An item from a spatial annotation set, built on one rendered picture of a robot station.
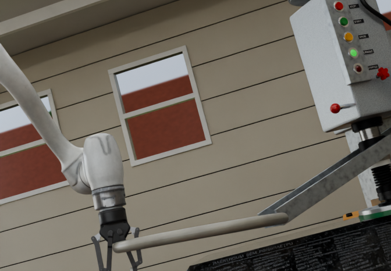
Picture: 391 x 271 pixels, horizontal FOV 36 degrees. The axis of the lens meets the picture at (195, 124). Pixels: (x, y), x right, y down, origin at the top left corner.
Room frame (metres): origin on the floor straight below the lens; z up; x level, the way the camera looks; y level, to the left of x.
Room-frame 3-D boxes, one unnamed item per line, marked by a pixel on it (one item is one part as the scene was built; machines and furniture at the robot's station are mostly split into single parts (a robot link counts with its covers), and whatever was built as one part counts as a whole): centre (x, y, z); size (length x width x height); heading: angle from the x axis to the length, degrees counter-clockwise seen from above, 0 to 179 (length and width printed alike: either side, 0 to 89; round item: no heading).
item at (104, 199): (1.66, 0.28, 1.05); 0.09 x 0.09 x 0.06
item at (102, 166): (1.68, 0.28, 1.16); 0.13 x 0.11 x 0.16; 27
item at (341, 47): (1.81, -0.51, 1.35); 0.08 x 0.03 x 0.28; 113
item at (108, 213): (1.66, 0.29, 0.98); 0.08 x 0.07 x 0.09; 98
